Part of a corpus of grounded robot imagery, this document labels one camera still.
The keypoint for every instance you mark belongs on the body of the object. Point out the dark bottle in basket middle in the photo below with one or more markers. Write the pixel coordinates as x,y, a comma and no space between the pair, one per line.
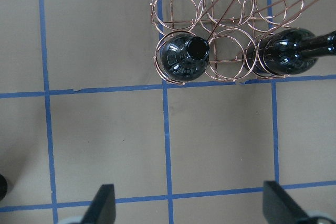
185,57

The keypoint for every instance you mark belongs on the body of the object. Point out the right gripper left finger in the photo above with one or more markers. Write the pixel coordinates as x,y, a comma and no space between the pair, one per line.
103,208

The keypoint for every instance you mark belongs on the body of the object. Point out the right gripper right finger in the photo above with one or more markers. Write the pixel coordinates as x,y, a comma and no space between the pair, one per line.
279,207

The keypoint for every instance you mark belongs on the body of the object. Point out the copper wire wine basket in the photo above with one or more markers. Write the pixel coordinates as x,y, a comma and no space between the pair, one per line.
229,26

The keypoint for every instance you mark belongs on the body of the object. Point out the dark wine bottle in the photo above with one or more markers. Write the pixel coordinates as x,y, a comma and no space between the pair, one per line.
3,187

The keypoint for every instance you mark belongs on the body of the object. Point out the dark bottle in basket corner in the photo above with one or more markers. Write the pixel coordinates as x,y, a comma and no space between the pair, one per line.
290,52

